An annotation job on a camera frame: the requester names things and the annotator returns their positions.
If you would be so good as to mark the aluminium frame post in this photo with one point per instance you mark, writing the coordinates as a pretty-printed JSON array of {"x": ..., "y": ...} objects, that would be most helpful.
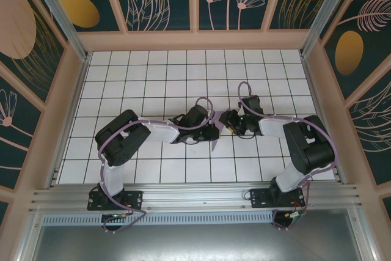
[
  {"x": 320, "y": 13},
  {"x": 61, "y": 19}
]

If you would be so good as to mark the green circuit board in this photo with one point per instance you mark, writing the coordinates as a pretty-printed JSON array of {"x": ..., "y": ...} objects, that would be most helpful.
[{"x": 297, "y": 215}]

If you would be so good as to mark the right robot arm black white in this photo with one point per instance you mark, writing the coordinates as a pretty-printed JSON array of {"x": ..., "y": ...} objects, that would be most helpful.
[{"x": 308, "y": 148}]

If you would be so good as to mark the aluminium table side rail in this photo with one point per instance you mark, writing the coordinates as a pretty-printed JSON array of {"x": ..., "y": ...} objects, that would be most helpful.
[
  {"x": 313, "y": 90},
  {"x": 78, "y": 90}
]

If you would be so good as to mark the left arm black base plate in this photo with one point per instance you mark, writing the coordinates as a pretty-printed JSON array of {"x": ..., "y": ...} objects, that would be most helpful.
[{"x": 134, "y": 200}]

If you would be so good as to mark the aluminium mounting rail beam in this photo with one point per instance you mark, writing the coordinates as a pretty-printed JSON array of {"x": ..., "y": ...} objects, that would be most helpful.
[{"x": 195, "y": 195}]

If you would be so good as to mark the purple square cloth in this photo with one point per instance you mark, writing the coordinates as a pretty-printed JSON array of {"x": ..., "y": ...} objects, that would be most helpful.
[{"x": 220, "y": 122}]

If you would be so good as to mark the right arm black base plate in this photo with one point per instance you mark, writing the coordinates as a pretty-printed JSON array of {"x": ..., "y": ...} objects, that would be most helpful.
[{"x": 259, "y": 198}]

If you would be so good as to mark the grey metal sheet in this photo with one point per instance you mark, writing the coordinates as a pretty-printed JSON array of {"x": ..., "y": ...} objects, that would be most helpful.
[{"x": 195, "y": 242}]

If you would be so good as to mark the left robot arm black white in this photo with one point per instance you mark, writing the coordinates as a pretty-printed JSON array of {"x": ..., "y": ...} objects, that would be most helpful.
[{"x": 122, "y": 141}]

